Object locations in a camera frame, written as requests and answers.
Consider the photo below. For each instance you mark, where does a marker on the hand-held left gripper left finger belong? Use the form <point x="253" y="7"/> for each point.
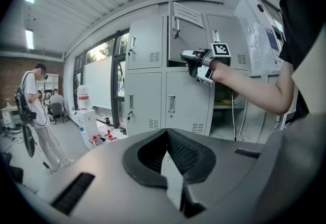
<point x="109" y="156"/>

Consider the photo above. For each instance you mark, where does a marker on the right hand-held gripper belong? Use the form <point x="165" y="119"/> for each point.
<point x="220" y="51"/>

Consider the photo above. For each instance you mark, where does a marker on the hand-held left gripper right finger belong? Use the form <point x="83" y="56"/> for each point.
<point x="242" y="179"/>

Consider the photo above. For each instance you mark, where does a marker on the grey metal locker cabinet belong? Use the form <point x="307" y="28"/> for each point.
<point x="145" y="44"/>

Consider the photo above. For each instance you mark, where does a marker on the grey metal locker door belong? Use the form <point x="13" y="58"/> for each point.
<point x="257" y="116"/>

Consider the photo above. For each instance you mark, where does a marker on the person's right forearm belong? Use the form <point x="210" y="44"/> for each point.
<point x="254" y="90"/>

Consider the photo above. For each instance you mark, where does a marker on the black key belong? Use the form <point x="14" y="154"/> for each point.
<point x="176" y="34"/>

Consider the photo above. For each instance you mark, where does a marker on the small black cylinder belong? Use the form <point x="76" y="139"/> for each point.
<point x="108" y="121"/>

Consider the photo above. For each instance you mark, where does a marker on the white water dispenser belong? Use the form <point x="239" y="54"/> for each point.
<point x="87" y="126"/>

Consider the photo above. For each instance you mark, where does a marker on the paper notice sheet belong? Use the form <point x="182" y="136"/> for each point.
<point x="188" y="14"/>

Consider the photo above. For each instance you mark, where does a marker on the yellow object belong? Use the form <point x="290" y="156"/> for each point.
<point x="225" y="100"/>

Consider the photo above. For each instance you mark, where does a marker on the large dispenser water bottle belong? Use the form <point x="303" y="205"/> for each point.
<point x="84" y="95"/>

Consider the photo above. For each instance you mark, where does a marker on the black chair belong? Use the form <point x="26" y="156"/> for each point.
<point x="57" y="111"/>

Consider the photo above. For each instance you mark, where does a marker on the white board panel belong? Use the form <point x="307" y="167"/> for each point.
<point x="98" y="83"/>

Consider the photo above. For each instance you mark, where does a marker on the black-framed window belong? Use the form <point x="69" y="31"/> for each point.
<point x="117" y="78"/>

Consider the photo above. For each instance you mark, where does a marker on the white cubby shelf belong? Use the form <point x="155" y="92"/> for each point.
<point x="51" y="80"/>

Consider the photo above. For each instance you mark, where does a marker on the white desk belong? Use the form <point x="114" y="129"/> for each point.
<point x="10" y="116"/>

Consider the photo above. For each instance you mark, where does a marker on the person's black shirt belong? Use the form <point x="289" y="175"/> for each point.
<point x="303" y="27"/>

